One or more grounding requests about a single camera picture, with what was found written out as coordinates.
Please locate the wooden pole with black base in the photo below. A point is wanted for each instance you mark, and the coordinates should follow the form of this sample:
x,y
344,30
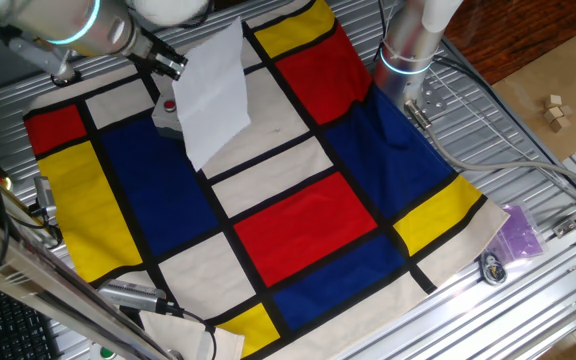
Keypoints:
x,y
58,80

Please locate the silver camera on frame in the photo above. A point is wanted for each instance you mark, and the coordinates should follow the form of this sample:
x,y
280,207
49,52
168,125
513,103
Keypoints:
x,y
128,296

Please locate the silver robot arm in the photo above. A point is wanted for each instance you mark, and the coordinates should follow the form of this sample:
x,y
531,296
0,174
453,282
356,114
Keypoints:
x,y
68,20

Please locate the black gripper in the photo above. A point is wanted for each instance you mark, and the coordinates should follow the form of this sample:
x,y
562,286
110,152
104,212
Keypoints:
x,y
150,47

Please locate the purple plastic bag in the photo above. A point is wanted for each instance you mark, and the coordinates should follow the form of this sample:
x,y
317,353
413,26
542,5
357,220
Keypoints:
x,y
518,235

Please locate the colour block tablecloth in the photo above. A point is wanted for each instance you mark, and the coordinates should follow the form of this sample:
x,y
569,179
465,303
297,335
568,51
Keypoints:
x,y
138,190

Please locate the small wooden cube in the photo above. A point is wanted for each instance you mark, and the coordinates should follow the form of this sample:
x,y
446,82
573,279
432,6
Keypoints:
x,y
552,115
560,125
554,101
567,110

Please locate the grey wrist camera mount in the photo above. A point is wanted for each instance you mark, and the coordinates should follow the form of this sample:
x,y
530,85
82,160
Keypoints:
x,y
38,55

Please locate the small grey camera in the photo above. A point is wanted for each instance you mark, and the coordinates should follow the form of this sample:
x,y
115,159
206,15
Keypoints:
x,y
44,195

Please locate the aluminium frame beam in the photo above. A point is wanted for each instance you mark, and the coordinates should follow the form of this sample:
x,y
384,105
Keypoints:
x,y
28,270

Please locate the aluminium corner bracket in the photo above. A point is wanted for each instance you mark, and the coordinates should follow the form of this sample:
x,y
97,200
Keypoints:
x,y
565,227

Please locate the brown fibreboard panel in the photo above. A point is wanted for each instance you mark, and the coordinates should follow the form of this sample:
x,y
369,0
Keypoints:
x,y
558,70

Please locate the white paper sheet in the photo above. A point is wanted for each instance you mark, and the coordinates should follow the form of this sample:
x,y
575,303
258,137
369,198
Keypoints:
x,y
213,95

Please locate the black computer keyboard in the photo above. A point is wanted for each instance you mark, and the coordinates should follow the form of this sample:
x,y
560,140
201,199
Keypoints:
x,y
13,325

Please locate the grey green button box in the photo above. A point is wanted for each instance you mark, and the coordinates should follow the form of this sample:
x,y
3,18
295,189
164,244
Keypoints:
x,y
104,353

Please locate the grey red button box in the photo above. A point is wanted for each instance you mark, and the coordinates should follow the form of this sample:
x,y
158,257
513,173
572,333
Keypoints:
x,y
165,120

